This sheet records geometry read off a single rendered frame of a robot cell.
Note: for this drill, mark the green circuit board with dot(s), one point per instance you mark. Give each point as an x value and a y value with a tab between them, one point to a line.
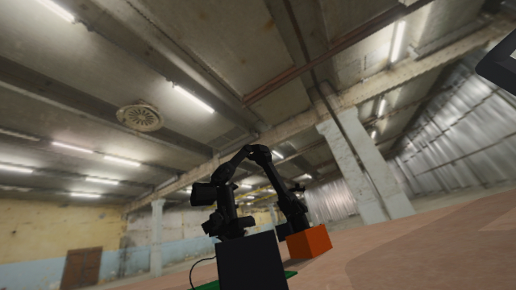
215	284

